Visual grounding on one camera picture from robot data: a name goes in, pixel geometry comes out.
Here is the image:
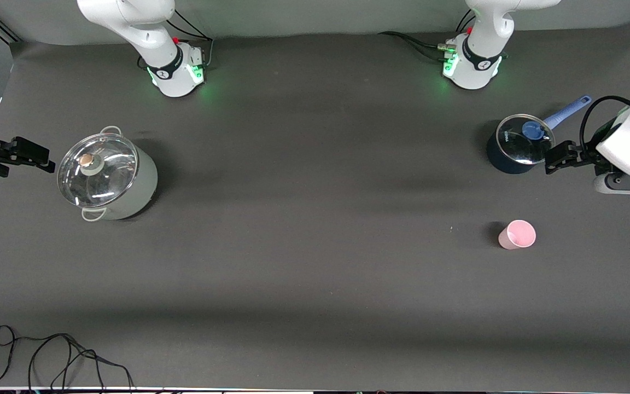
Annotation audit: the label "dark blue saucepan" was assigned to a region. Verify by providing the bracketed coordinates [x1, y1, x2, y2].
[486, 95, 592, 175]

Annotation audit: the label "black left arm base cables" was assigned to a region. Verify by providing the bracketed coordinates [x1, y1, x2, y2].
[378, 8, 474, 62]

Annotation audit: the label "pale grey two-handled pot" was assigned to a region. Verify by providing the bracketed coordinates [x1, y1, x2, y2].
[57, 126, 158, 222]

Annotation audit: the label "black right arm base cables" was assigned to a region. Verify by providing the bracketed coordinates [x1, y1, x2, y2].
[165, 8, 214, 69]

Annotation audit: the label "black arm base cables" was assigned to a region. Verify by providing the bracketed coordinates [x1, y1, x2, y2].
[378, 8, 474, 62]
[165, 8, 214, 69]

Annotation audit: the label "glass lid with blue knob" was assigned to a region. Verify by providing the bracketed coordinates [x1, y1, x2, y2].
[496, 114, 556, 165]

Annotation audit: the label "pink plastic cup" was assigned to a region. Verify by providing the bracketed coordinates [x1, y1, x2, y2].
[498, 220, 536, 250]

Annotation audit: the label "dark grey table mat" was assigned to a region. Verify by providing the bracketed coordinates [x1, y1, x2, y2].
[0, 22, 630, 390]

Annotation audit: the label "thin black looped cable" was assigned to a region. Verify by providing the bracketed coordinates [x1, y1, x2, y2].
[0, 325, 134, 390]

